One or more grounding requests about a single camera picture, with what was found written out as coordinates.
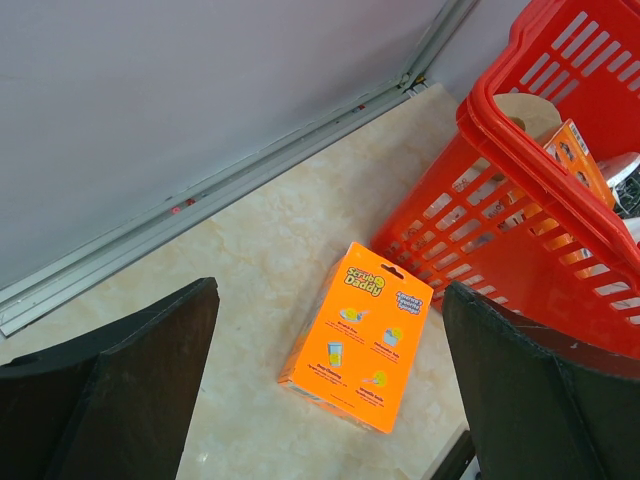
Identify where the white plastic bag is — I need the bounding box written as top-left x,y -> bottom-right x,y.
597,152 -> 640,244

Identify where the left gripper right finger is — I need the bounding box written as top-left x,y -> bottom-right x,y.
442,281 -> 639,479

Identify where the brown paper roll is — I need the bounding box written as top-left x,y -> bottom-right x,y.
493,93 -> 563,145

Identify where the orange snack box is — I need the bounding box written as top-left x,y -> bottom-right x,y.
537,119 -> 616,209

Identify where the red plastic shopping basket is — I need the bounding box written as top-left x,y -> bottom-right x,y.
371,1 -> 639,357

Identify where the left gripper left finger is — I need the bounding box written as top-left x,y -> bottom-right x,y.
1,277 -> 219,479

